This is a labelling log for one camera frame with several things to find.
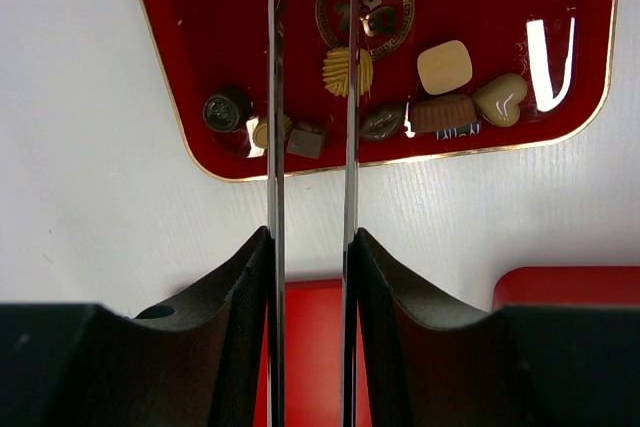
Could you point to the cream square chocolate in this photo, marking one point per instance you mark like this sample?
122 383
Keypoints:
445 67

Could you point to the yellow round chocolate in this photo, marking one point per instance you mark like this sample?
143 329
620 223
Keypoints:
260 135

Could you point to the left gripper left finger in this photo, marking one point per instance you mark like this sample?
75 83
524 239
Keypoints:
192 359

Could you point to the brown cube chocolate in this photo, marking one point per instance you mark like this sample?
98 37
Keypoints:
306 140

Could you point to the red box lid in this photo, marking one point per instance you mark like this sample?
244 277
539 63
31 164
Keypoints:
313 353

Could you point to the red compartment chocolate box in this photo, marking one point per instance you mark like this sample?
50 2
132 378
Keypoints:
581 285

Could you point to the yellow ridged chocolate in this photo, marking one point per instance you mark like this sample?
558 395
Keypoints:
336 72

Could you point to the cream heart chocolate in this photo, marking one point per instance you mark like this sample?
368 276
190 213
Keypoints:
499 100

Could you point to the metal tweezers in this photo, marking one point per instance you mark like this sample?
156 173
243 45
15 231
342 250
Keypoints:
276 222

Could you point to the dark round chocolate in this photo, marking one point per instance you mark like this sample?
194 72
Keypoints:
227 109

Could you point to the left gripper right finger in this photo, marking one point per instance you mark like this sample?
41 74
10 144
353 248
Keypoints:
434 360

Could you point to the brown cup chocolate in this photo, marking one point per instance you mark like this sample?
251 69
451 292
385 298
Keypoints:
442 113

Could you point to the red chocolate tray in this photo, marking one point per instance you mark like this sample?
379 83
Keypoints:
561 48

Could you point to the dark lips chocolate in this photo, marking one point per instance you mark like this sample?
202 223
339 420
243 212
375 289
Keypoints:
383 122

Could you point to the blue striped chocolate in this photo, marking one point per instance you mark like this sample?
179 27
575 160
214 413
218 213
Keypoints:
466 130

